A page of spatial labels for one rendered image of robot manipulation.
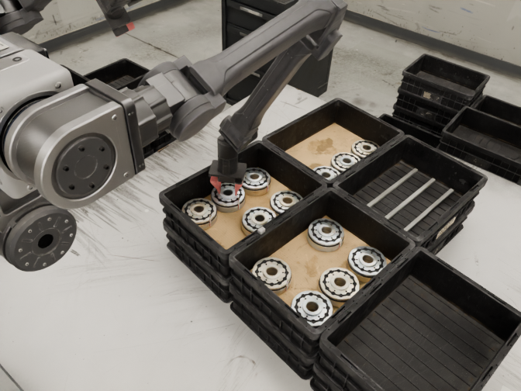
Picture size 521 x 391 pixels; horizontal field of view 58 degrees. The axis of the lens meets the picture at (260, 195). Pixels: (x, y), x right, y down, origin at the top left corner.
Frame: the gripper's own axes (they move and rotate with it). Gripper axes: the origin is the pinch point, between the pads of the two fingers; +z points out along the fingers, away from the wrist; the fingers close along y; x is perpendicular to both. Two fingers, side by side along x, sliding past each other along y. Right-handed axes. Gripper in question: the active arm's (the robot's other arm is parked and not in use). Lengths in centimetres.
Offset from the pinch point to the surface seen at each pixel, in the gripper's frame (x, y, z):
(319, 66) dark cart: -181, -28, 51
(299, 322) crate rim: 45, -24, -6
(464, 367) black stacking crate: 45, -63, 4
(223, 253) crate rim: 28.7, -4.0, -6.1
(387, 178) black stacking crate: -20, -50, 4
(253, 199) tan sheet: -2.0, -7.8, 4.0
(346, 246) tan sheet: 12.5, -36.4, 3.8
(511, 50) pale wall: -274, -181, 68
